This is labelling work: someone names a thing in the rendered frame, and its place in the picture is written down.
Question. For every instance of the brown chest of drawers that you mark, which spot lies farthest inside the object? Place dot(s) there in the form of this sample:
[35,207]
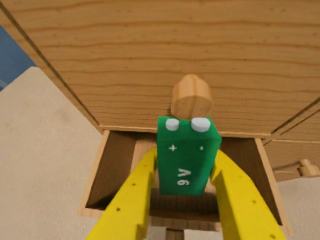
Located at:
[8,22]

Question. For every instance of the green 9v battery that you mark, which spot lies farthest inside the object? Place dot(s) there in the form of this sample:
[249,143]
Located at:
[186,152]

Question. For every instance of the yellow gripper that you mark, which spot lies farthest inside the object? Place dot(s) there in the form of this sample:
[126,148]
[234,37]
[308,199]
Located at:
[243,213]

